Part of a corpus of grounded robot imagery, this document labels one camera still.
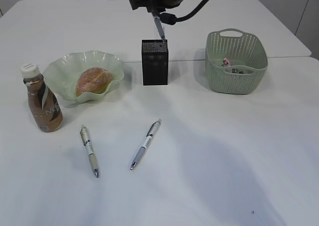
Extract grey grip pen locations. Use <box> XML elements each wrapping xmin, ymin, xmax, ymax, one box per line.
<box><xmin>130</xmin><ymin>119</ymin><xmax>162</xmax><ymax>170</ymax></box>
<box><xmin>152</xmin><ymin>12</ymin><xmax>166</xmax><ymax>42</ymax></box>

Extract pink paper ball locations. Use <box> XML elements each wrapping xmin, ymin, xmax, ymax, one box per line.
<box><xmin>221</xmin><ymin>58</ymin><xmax>232</xmax><ymax>67</ymax></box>

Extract sugared bread bun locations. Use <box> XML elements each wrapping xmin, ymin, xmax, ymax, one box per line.
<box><xmin>75</xmin><ymin>67</ymin><xmax>112</xmax><ymax>96</ymax></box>

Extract brown coffee drink bottle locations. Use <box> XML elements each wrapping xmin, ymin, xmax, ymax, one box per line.
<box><xmin>20</xmin><ymin>63</ymin><xmax>63</xmax><ymax>133</ymax></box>

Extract black mesh pen holder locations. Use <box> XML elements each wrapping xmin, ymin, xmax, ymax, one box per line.
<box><xmin>142</xmin><ymin>39</ymin><xmax>168</xmax><ymax>85</ymax></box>

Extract green plastic woven basket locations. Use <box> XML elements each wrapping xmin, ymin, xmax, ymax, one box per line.
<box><xmin>205</xmin><ymin>28</ymin><xmax>268</xmax><ymax>95</ymax></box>

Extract green wavy glass plate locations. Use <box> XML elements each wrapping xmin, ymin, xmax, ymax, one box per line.
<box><xmin>43</xmin><ymin>50</ymin><xmax>125</xmax><ymax>103</ymax></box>

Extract beige retractable pen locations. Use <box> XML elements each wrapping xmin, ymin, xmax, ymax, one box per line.
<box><xmin>80</xmin><ymin>125</ymin><xmax>100</xmax><ymax>178</ymax></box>

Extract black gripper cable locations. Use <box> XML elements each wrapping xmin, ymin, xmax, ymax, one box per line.
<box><xmin>148</xmin><ymin>0</ymin><xmax>226</xmax><ymax>26</ymax></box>

